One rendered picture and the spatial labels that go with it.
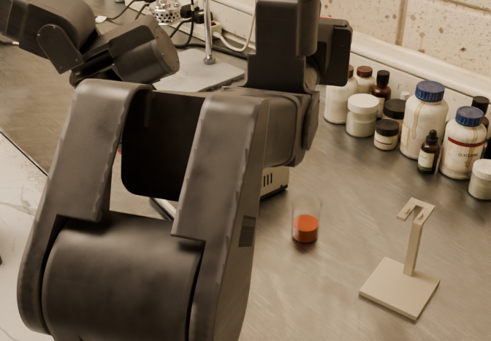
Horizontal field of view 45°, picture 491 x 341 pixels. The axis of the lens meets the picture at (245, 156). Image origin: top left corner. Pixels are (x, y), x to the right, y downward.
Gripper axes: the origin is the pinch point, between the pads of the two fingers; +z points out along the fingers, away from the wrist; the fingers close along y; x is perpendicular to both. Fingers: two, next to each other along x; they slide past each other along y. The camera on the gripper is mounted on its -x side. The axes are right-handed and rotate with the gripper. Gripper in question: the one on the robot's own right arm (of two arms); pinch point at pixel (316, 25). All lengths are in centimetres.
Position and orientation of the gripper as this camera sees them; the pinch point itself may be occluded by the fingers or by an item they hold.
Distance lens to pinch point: 72.8
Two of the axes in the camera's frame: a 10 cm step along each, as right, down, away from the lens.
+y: -9.6, -1.4, 2.3
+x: 0.1, 8.5, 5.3
